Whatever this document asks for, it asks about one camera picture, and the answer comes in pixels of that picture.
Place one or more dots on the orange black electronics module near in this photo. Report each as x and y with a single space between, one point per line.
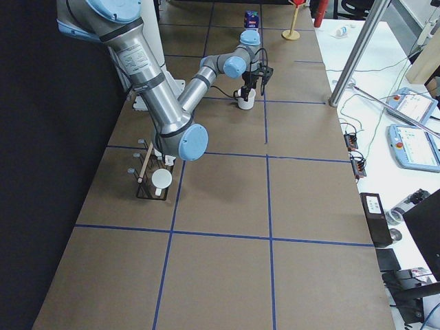
358 164

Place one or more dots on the teach pendant near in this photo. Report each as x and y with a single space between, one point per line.
413 148

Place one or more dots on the blue white milk carton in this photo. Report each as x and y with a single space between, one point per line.
251 20

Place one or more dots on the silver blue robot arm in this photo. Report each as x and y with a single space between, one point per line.
119 25

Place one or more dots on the black box with labels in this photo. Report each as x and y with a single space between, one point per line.
375 219

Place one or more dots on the black monitor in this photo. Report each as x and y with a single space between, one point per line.
423 223

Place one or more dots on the aluminium frame post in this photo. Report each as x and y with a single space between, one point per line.
374 17

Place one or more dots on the white ribbed HOME mug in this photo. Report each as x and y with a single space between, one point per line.
161 179

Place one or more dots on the teach pendant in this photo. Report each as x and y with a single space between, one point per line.
413 148
417 106

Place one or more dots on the orange black electronics module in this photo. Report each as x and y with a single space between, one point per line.
351 141
358 164

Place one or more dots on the orange black electronics module far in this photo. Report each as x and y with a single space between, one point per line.
351 141

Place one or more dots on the red fire extinguisher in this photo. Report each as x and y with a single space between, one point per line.
320 13

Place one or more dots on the black wire mug rack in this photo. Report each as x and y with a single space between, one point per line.
150 162

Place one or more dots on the white smiley face cup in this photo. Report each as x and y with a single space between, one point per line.
245 103

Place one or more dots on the teach pendant far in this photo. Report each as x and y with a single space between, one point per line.
417 106

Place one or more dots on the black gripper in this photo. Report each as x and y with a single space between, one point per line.
248 78

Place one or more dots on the wooden round stand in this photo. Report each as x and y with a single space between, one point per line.
292 34

